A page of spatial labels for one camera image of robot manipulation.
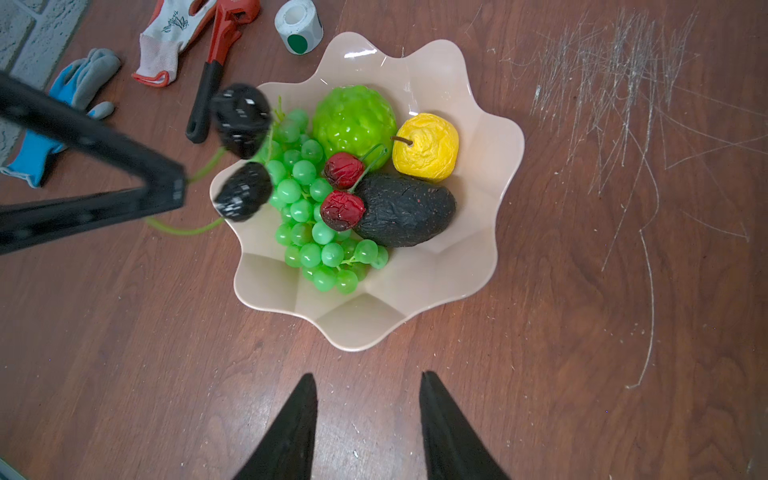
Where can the beige wavy fruit bowl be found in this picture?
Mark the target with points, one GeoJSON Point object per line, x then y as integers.
{"type": "Point", "coordinates": [453, 265]}

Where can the red fake cherry pair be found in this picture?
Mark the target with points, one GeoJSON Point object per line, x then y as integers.
{"type": "Point", "coordinates": [343, 209]}

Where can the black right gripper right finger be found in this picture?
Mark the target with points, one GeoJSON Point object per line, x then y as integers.
{"type": "Point", "coordinates": [452, 449]}

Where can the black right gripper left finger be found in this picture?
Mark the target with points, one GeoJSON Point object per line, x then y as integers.
{"type": "Point", "coordinates": [287, 448]}

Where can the green bumpy fake fruit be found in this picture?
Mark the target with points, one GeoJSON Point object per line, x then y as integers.
{"type": "Point", "coordinates": [354, 119]}

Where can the yellow fake lemon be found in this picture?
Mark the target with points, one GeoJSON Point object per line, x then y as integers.
{"type": "Point", "coordinates": [426, 146]}

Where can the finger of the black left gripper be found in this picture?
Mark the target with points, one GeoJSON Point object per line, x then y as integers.
{"type": "Point", "coordinates": [29, 224]}

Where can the dark fake avocado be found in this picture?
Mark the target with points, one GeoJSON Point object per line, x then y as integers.
{"type": "Point", "coordinates": [402, 211]}

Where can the red black pipe wrench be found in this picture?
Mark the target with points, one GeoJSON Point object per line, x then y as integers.
{"type": "Point", "coordinates": [230, 15]}

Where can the green fake grape bunch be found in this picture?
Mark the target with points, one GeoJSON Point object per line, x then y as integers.
{"type": "Point", "coordinates": [327, 258]}

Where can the white sticker roll green dot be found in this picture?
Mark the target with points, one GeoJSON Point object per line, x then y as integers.
{"type": "Point", "coordinates": [299, 26]}

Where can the red white work glove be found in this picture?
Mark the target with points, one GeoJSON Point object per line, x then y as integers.
{"type": "Point", "coordinates": [174, 25]}

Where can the blue grey work glove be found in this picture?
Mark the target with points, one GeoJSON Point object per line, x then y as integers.
{"type": "Point", "coordinates": [75, 88]}

